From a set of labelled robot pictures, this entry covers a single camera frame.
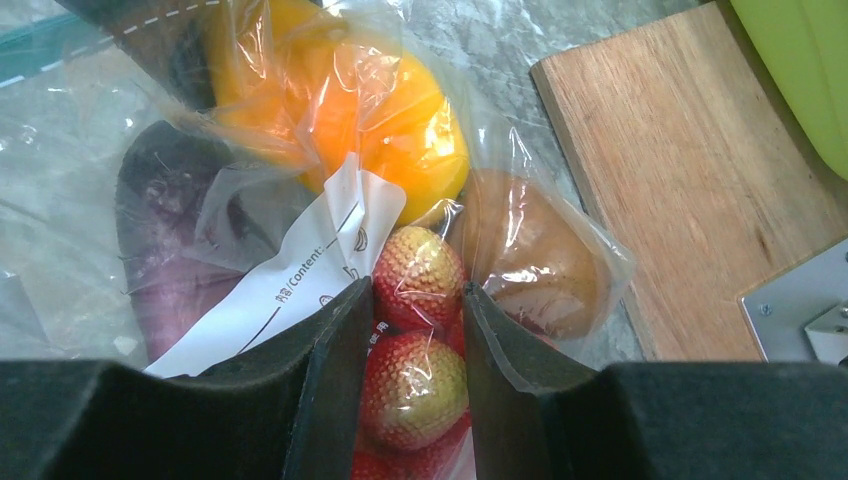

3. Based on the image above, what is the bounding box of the purple fake eggplant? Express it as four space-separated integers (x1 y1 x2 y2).
115 121 315 362

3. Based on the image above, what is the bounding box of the red fake lychee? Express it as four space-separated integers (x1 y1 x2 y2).
373 226 466 331
360 332 468 451

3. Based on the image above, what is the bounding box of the lime green plastic tub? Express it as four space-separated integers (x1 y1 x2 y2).
731 0 847 179

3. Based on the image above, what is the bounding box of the metal stand base plate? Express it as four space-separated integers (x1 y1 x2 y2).
740 240 847 366

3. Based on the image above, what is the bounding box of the wooden board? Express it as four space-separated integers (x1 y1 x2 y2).
531 1 847 360

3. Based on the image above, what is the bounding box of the clear zip top bag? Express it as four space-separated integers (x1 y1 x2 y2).
1 1 632 479

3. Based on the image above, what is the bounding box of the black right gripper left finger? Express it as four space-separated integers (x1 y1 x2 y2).
1 279 372 479

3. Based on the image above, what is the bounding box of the orange fake fruit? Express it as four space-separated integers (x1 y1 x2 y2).
202 1 470 226

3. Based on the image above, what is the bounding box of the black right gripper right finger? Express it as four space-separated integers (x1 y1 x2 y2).
463 283 847 479

